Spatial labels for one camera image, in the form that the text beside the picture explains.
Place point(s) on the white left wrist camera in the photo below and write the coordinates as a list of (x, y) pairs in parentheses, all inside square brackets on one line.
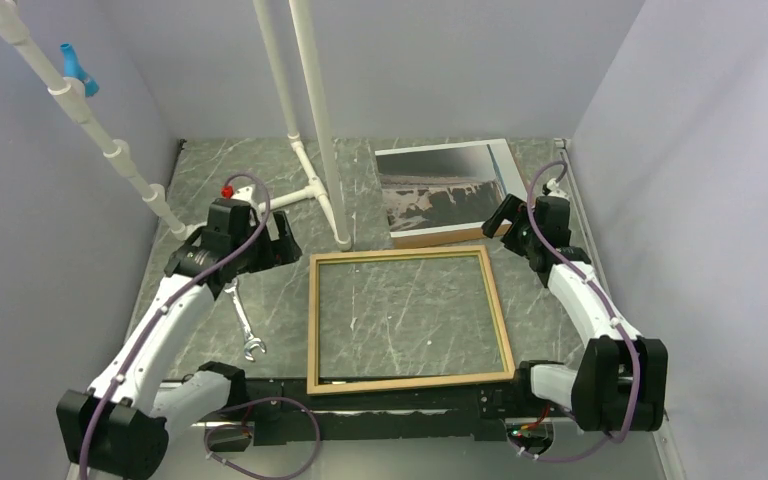
[(238, 196)]

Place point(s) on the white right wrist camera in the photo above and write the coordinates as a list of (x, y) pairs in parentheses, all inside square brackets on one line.
[(553, 188)]

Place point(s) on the light wooden picture frame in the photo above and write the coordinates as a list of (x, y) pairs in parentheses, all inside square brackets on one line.
[(315, 386)]

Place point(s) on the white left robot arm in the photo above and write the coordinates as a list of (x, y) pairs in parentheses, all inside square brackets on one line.
[(123, 423)]

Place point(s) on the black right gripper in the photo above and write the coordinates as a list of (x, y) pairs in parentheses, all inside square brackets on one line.
[(509, 210)]

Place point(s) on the blue pipe fitting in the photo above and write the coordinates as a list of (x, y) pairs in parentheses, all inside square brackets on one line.
[(72, 68)]

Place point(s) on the landscape photo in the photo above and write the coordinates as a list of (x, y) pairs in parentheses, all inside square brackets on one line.
[(442, 194)]

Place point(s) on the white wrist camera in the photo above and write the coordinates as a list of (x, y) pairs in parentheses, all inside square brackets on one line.
[(238, 196), (553, 188)]

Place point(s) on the silver open-end wrench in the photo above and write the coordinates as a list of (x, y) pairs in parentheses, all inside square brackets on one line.
[(251, 341)]

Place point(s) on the white PVC pipe stand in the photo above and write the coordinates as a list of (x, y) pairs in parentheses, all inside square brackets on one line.
[(68, 93)]

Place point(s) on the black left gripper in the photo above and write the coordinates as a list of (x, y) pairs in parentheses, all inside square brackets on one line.
[(271, 257)]

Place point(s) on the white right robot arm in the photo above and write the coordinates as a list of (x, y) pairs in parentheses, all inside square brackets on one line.
[(620, 383)]

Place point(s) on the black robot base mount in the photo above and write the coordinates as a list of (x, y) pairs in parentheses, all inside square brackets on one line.
[(478, 412)]

